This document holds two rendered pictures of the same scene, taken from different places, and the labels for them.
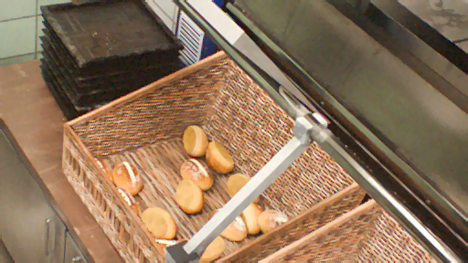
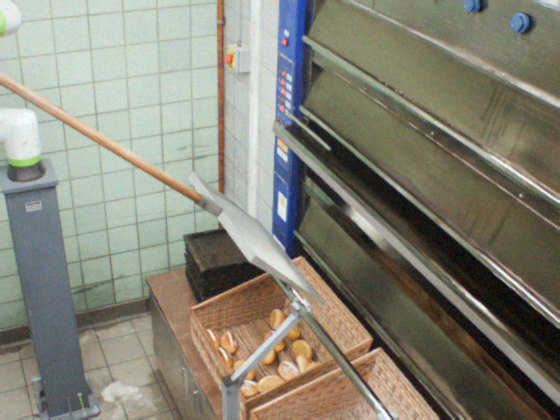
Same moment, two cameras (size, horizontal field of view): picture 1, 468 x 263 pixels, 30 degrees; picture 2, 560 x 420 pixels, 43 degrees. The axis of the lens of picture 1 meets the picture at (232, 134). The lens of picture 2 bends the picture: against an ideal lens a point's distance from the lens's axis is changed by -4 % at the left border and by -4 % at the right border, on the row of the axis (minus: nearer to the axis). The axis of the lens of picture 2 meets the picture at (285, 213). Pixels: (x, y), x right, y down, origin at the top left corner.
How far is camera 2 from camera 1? 0.80 m
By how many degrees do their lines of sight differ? 14
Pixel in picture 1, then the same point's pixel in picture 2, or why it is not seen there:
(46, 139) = (184, 318)
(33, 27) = not seen: hidden behind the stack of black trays
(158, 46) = not seen: hidden behind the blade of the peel
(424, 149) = (394, 321)
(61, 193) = (189, 351)
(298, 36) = (331, 251)
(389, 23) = (372, 243)
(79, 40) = (203, 256)
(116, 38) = (227, 254)
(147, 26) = not seen: hidden behind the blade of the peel
